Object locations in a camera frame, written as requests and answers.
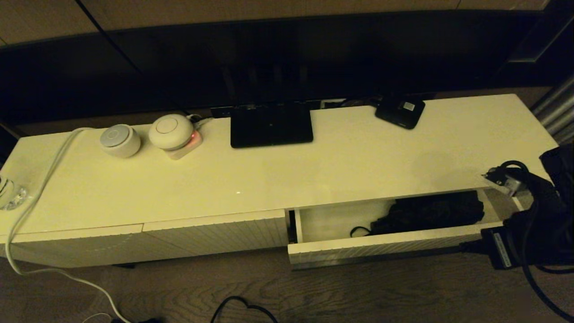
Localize black folding umbrella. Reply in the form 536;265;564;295
350;191;485;238

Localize white ribbed drawer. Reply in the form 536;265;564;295
288;188;525;270

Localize white TV cabinet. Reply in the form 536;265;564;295
0;93;561;270

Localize grey curtain folds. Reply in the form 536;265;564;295
529;74;574;145

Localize black set-top box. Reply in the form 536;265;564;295
374;94;426;130

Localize white ribbed cabinet door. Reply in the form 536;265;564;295
143;209;290;260

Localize black flat television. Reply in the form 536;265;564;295
0;9;574;124

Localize white power strip red light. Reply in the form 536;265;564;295
164;128;204;161

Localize white domed round device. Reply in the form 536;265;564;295
148;113;195;151

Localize white round speaker grey top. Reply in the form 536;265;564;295
99;124;141;158

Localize white plain cabinet panel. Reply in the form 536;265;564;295
0;224;144;269

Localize clear glass object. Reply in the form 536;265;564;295
0;176;28;210

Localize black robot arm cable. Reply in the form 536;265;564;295
520;197;574;322

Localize tangled black cables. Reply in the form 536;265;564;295
319;97;381;109

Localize black floor cable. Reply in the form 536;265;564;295
211;296;278;323

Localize black television base plate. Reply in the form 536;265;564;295
230;102;313;149

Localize white power cable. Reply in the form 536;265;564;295
5;127;130;323

